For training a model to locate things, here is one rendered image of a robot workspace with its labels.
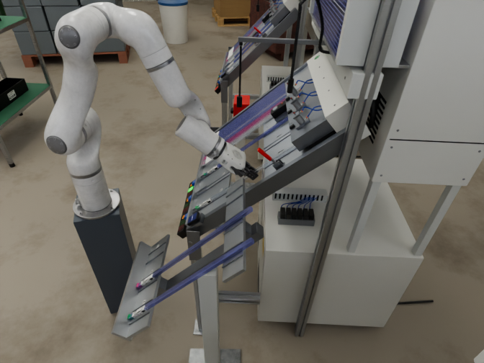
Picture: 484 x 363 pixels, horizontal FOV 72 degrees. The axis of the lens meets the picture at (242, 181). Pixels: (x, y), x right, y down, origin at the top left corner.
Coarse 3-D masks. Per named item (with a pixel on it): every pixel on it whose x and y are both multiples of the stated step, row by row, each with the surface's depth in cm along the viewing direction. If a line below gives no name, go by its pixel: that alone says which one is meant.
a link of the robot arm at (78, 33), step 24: (72, 24) 87; (96, 24) 92; (72, 48) 89; (72, 72) 100; (96, 72) 103; (72, 96) 105; (48, 120) 110; (72, 120) 109; (48, 144) 112; (72, 144) 112
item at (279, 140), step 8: (304, 72) 153; (296, 80) 153; (304, 80) 147; (296, 88) 148; (272, 120) 143; (280, 120) 137; (264, 128) 143; (280, 128) 133; (288, 128) 128; (264, 136) 138; (272, 136) 133; (280, 136) 129; (288, 136) 124; (264, 144) 134; (272, 144) 129; (280, 144) 125; (288, 144) 121; (272, 152) 125; (280, 152) 121; (296, 152) 113; (304, 152) 110; (264, 160) 125; (288, 160) 114; (264, 168) 121; (272, 168) 117
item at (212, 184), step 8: (208, 168) 157; (224, 168) 145; (200, 176) 155; (208, 176) 151; (216, 176) 145; (224, 176) 140; (200, 184) 151; (208, 184) 145; (216, 184) 140; (224, 184) 135; (200, 192) 144; (208, 192) 140; (216, 192) 135; (200, 200) 141; (216, 200) 131; (224, 200) 126; (200, 208) 134; (208, 208) 131
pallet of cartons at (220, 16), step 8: (216, 0) 637; (224, 0) 611; (232, 0) 614; (240, 0) 618; (248, 0) 621; (216, 8) 647; (224, 8) 619; (232, 8) 622; (240, 8) 626; (248, 8) 630; (216, 16) 645; (224, 16) 627; (232, 16) 631; (240, 16) 635; (248, 16) 639; (224, 24) 639; (232, 24) 640; (240, 24) 642; (248, 24) 646
